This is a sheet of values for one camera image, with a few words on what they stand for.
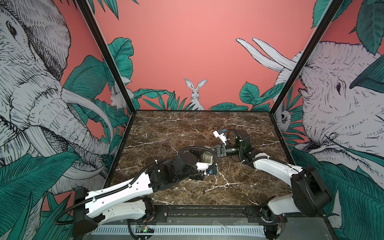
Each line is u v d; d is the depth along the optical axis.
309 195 0.43
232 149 0.70
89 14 0.72
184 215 0.75
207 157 0.73
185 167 0.49
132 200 0.46
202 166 0.57
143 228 0.70
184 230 0.70
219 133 0.73
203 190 0.82
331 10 0.70
